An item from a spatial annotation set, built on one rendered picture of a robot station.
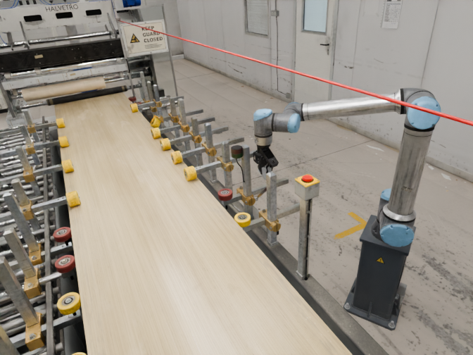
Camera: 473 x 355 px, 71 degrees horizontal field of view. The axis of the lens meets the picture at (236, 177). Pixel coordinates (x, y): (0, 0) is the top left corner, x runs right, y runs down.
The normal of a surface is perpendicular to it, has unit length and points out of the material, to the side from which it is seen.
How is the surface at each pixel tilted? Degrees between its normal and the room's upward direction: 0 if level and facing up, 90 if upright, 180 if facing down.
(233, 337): 0
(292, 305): 0
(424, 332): 0
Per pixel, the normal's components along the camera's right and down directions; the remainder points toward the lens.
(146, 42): 0.46, 0.42
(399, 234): -0.31, 0.57
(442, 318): -0.07, -0.86
